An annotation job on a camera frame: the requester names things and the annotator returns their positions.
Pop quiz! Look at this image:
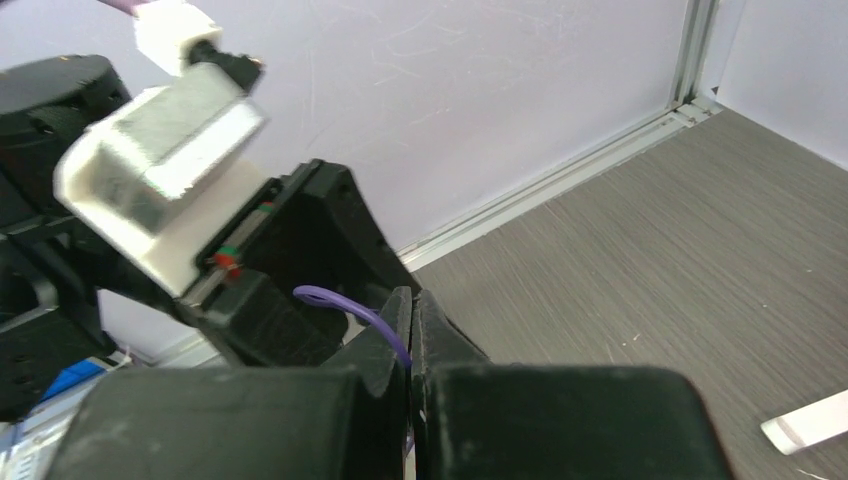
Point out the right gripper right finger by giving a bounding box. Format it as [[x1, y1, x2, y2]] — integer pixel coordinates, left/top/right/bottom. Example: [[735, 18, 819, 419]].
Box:
[[411, 290, 732, 479]]

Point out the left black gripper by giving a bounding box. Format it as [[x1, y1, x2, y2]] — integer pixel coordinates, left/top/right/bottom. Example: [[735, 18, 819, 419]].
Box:
[[175, 159, 421, 367]]

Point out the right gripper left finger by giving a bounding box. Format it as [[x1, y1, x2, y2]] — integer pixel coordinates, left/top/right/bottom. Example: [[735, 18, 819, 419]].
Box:
[[47, 327, 407, 479]]

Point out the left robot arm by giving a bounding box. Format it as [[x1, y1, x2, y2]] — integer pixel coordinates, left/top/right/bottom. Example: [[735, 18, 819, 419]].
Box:
[[1, 42, 421, 423]]

